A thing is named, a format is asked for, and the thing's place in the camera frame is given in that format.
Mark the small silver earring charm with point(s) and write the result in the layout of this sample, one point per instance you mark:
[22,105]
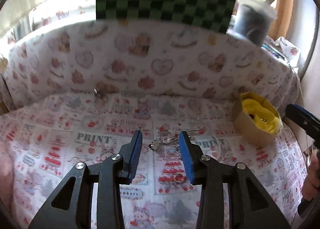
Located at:
[98,93]

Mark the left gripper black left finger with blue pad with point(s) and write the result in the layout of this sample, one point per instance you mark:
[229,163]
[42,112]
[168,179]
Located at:
[70,203]

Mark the person's right hand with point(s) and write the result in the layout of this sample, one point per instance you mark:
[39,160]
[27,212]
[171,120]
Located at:
[310,187]

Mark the clear plastic tub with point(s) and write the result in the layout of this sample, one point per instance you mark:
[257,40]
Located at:
[253,20]

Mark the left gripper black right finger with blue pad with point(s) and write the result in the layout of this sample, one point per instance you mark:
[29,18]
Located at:
[250,205]

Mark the octagonal cardboard jewelry box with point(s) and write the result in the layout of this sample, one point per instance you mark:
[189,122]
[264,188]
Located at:
[245,124]

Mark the pink patterned pillow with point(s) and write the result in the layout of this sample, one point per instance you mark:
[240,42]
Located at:
[6,176]

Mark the teddy bear print blanket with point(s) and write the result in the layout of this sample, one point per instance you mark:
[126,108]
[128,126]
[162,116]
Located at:
[140,66]

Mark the yellow tissue in box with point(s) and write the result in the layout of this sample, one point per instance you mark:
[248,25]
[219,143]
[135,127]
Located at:
[263,118]

